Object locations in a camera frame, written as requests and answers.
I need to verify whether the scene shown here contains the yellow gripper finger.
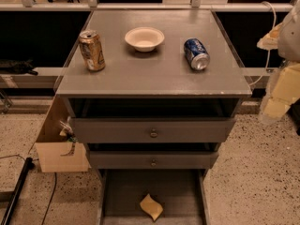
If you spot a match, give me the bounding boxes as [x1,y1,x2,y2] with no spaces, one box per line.
[257,23,282,51]
[259,63,300,125]

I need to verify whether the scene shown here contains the yellow sponge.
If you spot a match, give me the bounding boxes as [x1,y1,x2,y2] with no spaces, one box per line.
[140,194,163,221]

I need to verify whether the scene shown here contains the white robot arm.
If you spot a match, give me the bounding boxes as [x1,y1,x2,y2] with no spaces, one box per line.
[257,2,300,124]

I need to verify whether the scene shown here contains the grey wooden drawer cabinet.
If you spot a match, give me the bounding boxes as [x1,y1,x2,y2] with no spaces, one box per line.
[53,8,253,225]

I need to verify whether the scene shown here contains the bottom grey open drawer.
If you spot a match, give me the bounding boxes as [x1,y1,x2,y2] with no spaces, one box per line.
[97,170,210,225]

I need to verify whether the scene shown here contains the middle grey drawer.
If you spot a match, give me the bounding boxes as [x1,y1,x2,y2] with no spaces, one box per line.
[89,151,218,169]

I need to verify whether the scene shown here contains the top grey drawer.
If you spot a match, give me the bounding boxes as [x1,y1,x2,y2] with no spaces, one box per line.
[70,118,235,143]

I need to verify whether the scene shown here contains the blue soda can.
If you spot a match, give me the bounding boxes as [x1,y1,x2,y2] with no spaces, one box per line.
[184,38,210,70]

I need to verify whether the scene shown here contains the white paper bowl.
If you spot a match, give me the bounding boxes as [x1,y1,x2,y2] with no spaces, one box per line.
[125,27,165,53]

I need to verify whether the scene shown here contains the gold soda can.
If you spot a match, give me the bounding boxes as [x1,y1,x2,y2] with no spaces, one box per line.
[79,30,105,71]

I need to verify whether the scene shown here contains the cardboard box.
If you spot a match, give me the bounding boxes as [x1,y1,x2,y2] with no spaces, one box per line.
[35,97,90,173]

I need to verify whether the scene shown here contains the black object on ledge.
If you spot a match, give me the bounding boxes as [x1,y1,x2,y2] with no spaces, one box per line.
[0,59,38,76]

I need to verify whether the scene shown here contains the black floor bar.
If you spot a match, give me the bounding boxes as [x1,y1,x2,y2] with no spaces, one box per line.
[0,157,35,225]

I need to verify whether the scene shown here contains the white cable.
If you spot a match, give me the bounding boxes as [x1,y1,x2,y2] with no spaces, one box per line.
[248,1,278,87]

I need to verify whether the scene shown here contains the black floor cable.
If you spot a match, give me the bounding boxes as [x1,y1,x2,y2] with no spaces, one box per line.
[40,172,58,225]

